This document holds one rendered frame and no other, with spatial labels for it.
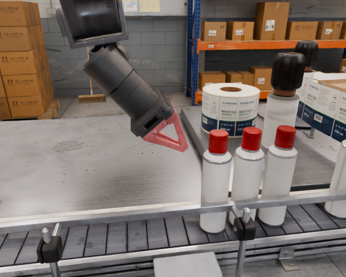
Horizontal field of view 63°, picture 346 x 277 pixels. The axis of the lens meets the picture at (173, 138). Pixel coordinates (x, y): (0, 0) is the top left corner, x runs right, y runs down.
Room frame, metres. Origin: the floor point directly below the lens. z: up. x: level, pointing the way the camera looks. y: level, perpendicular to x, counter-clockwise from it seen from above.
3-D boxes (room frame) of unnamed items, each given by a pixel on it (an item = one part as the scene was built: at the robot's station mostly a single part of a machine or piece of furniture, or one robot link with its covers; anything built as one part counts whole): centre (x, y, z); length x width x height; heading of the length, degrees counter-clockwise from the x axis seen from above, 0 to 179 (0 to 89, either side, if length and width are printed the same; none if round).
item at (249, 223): (0.38, -0.11, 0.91); 0.07 x 0.03 x 0.16; 8
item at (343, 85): (1.93, -1.23, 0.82); 0.34 x 0.24 x 0.03; 103
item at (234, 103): (0.99, -0.21, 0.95); 0.20 x 0.20 x 0.14
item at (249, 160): (0.46, -0.14, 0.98); 0.05 x 0.05 x 0.20
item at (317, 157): (0.96, -0.48, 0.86); 0.80 x 0.67 x 0.05; 98
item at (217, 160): (0.45, -0.08, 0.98); 0.05 x 0.05 x 0.20
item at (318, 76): (2.24, -1.16, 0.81); 0.38 x 0.36 x 0.02; 97
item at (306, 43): (1.12, -0.51, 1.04); 0.09 x 0.09 x 0.29
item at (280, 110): (0.76, -0.31, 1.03); 0.09 x 0.09 x 0.30
